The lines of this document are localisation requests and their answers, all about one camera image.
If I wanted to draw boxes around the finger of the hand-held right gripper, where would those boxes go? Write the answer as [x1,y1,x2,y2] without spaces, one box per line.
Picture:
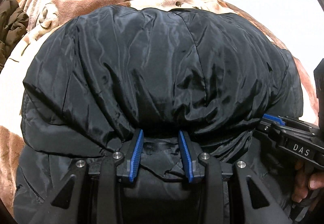
[256,123,289,146]
[262,113,318,136]

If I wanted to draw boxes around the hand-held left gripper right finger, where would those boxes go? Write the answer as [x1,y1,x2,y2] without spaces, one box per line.
[178,130,291,224]

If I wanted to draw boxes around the person's right hand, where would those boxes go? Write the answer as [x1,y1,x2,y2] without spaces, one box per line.
[291,158,324,204]

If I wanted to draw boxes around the black puffer jacket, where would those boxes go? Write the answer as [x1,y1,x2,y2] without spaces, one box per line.
[13,5,304,224]

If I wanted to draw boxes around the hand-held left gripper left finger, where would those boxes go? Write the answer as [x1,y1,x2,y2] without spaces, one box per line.
[33,129,145,224]

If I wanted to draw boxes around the brown puffer jacket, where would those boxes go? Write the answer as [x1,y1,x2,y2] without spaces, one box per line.
[0,0,29,67]

